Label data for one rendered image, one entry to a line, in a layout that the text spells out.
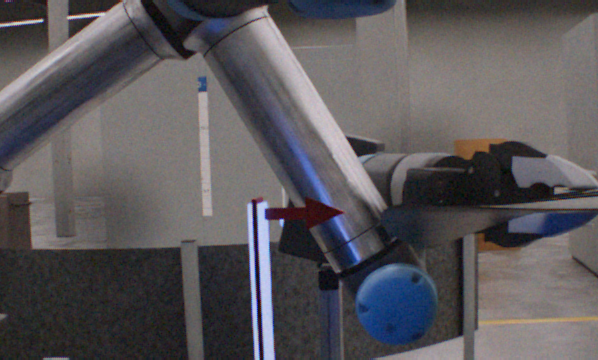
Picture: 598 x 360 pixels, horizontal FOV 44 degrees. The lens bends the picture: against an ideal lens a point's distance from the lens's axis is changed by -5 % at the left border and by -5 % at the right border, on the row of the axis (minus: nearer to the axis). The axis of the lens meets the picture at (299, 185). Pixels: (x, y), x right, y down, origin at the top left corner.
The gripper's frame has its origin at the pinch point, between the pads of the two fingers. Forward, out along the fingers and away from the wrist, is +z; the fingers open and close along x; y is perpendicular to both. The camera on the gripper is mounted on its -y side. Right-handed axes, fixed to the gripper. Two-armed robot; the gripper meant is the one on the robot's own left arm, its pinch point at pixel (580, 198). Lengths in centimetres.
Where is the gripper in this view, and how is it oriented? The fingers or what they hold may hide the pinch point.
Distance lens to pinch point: 63.6
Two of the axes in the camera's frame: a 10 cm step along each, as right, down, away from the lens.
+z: 4.8, 0.3, -8.8
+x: -0.6, 10.0, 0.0
